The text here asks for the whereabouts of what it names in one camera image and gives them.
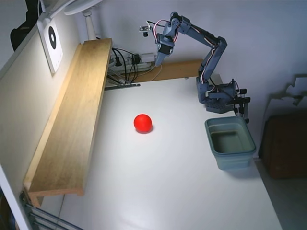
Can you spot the white panel with black circle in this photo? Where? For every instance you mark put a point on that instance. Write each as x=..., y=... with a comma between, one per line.
x=56, y=56

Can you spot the short metal bracket rail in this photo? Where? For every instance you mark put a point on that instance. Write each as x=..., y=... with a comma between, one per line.
x=124, y=85

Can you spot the blue grey gripper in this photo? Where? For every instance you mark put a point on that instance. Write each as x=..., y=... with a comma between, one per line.
x=163, y=49

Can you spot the grey plastic container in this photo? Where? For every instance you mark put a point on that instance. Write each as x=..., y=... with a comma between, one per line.
x=230, y=163

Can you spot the blue grey robot arm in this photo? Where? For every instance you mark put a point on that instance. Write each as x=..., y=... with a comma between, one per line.
x=201, y=36

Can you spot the white power strip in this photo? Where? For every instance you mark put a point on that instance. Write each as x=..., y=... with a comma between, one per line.
x=144, y=65

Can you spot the red ball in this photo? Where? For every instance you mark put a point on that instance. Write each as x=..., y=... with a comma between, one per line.
x=142, y=123

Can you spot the small wrist camera board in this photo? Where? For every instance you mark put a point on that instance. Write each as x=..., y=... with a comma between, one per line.
x=144, y=30

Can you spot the white desk lamp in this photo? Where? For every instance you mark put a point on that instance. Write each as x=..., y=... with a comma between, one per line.
x=90, y=26

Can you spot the black table clamp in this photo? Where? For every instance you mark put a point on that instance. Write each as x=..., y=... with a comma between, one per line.
x=244, y=99

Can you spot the long wooden shelf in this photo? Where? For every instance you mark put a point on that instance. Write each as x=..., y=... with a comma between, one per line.
x=72, y=119

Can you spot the beige partition panel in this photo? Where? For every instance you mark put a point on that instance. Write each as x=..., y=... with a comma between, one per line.
x=24, y=107

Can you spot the dark brown cabinet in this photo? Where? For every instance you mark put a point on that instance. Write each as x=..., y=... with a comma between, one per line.
x=285, y=148

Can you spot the grey metal frame rails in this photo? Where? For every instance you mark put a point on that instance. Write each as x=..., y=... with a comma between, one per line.
x=48, y=216

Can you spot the short wooden board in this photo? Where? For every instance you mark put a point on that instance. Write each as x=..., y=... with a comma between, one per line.
x=180, y=69

